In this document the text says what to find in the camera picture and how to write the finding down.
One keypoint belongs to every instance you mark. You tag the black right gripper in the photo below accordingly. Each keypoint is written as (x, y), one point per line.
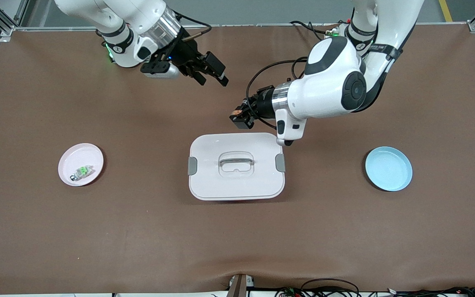
(186, 53)

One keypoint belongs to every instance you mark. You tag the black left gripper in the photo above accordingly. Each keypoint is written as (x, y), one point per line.
(263, 104)

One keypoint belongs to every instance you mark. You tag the orange and black switch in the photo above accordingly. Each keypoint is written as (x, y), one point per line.
(236, 111)

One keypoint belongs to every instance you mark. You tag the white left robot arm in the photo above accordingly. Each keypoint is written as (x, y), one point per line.
(328, 82)

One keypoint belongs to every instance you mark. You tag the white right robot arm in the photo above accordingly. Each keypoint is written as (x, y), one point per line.
(138, 16)

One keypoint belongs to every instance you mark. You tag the white lidded box grey clasps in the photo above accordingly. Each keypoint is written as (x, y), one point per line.
(237, 185)

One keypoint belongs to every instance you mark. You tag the brown table mat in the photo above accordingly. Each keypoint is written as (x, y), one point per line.
(237, 239)

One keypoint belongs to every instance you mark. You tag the pink round plate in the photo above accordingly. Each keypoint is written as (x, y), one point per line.
(89, 154)

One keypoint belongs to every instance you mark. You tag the light blue round plate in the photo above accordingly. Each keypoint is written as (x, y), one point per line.
(389, 168)

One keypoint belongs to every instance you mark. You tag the green and clear switch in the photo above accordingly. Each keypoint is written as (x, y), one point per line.
(81, 171)

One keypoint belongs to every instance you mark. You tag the metal table edge bracket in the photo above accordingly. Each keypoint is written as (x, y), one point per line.
(239, 286)

